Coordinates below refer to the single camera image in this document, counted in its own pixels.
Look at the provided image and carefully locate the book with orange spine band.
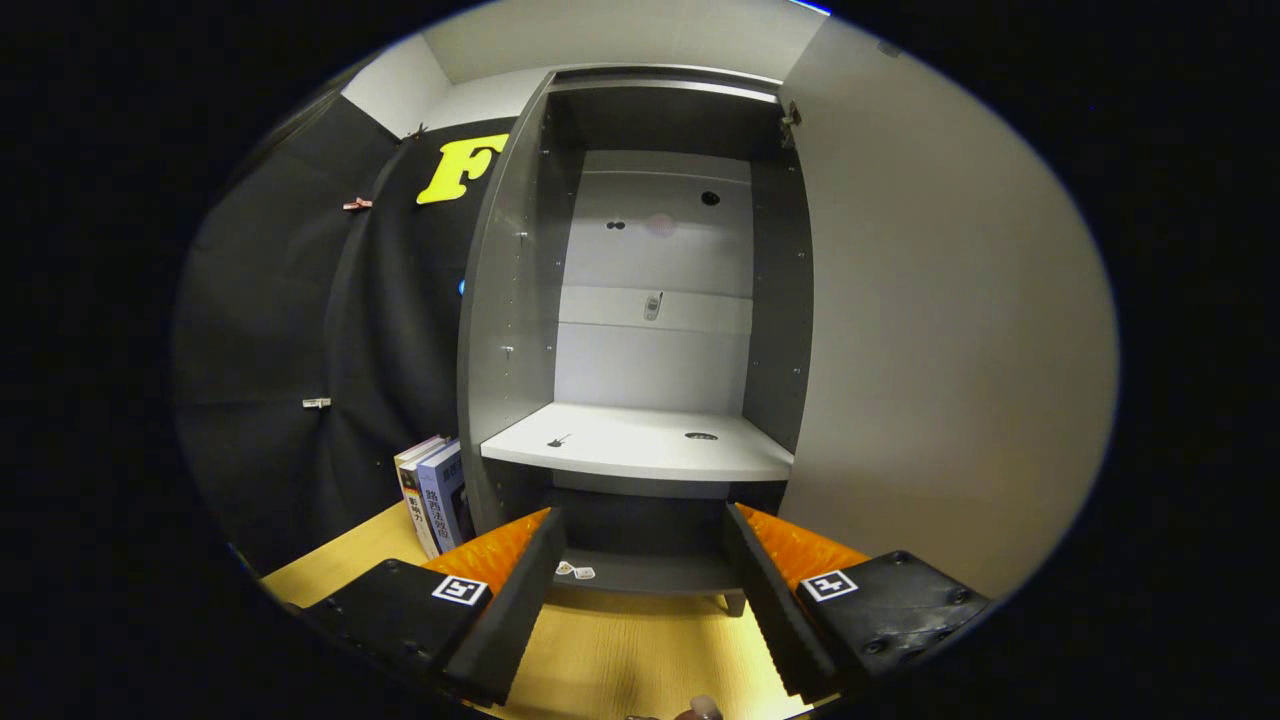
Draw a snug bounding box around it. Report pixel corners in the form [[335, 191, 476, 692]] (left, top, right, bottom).
[[400, 455, 448, 559]]

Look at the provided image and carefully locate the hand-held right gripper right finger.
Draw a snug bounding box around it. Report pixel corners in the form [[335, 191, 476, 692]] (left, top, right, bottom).
[[722, 502, 993, 701]]

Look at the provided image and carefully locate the beige cabinet door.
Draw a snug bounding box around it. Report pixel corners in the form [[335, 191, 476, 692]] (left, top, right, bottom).
[[778, 15, 1119, 601]]

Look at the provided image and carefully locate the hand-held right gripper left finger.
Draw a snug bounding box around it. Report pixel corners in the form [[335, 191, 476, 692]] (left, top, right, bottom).
[[300, 505, 568, 706]]

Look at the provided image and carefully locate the white cabinet shelf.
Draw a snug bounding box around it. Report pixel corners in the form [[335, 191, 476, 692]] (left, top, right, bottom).
[[480, 402, 796, 483]]

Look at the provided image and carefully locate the grey cabinet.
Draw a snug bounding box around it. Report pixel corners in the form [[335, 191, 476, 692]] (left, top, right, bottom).
[[457, 65, 816, 616]]

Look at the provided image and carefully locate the black backdrop cloth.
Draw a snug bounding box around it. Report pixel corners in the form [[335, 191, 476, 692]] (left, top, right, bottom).
[[170, 95, 521, 576]]

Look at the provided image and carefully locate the white spine book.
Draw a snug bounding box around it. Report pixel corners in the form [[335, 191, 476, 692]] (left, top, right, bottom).
[[394, 435, 446, 559]]

